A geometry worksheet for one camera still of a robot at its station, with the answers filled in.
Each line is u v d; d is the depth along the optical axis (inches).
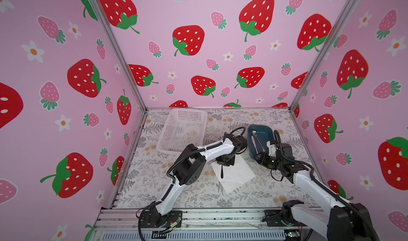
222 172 35.1
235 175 34.6
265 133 41.0
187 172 21.5
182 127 43.5
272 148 30.9
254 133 41.1
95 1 27.6
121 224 28.8
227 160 30.7
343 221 16.9
